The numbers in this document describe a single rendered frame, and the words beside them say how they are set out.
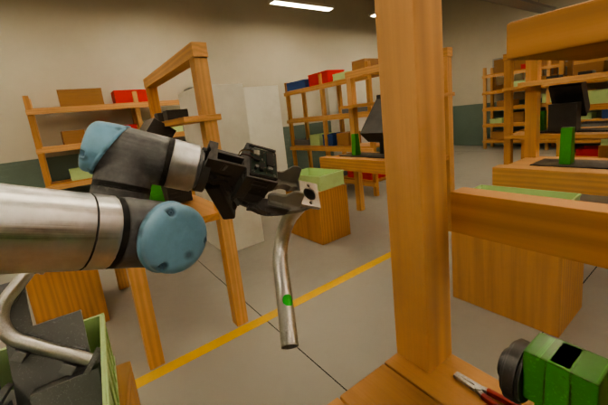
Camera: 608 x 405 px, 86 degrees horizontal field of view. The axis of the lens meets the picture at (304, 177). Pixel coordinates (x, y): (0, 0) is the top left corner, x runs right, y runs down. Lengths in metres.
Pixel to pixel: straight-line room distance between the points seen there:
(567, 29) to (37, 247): 0.52
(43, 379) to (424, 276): 0.91
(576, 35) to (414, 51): 0.30
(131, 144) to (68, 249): 0.20
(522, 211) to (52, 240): 0.67
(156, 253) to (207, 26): 7.53
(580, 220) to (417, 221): 0.25
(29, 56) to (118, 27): 1.47
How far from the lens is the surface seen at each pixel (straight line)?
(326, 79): 6.25
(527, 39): 0.44
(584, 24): 0.43
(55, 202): 0.36
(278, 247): 0.68
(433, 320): 0.82
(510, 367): 0.52
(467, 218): 0.75
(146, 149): 0.50
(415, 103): 0.66
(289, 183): 0.61
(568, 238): 0.69
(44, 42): 7.15
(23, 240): 0.34
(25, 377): 1.10
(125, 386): 1.17
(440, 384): 0.86
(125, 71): 7.15
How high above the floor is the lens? 1.46
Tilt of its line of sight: 11 degrees down
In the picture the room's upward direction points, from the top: 6 degrees counter-clockwise
